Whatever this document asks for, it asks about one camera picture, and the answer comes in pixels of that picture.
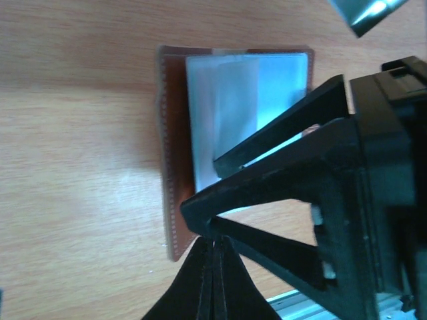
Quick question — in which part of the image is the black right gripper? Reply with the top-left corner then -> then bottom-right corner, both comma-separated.
350,56 -> 426,319

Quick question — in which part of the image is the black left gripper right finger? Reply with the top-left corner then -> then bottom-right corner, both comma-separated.
211,237 -> 280,320

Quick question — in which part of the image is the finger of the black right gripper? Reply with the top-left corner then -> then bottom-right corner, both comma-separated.
181,118 -> 376,308
213,74 -> 349,178

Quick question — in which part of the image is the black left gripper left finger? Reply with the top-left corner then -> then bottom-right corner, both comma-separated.
143,238 -> 214,320

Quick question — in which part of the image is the brown leather card holder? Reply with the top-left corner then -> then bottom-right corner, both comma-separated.
155,45 -> 315,261

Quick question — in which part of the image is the black magnetic stripe card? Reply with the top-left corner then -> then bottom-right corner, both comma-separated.
329,0 -> 407,38

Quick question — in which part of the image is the aluminium front rail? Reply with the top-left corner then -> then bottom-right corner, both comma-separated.
267,290 -> 417,319

